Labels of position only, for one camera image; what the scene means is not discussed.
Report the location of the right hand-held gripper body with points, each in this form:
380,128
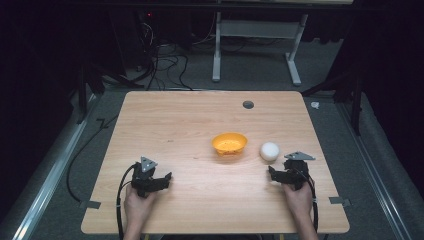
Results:
296,173

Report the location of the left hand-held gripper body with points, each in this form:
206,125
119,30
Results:
144,173

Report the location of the person's right hand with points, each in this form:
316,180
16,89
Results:
299,200

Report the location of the person's left hand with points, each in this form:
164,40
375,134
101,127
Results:
138,206

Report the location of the white ball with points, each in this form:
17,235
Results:
269,151

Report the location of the grey tape strip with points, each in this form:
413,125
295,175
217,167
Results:
90,204
339,201

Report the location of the orange bowl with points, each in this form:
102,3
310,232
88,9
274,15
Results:
229,144

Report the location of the grey table grommet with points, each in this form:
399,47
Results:
248,104

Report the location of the black metal stand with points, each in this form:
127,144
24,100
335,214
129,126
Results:
87,83
353,93

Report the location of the metal floor rail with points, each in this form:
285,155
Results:
376,180
50,180

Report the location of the white metal desk frame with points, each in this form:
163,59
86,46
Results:
256,29

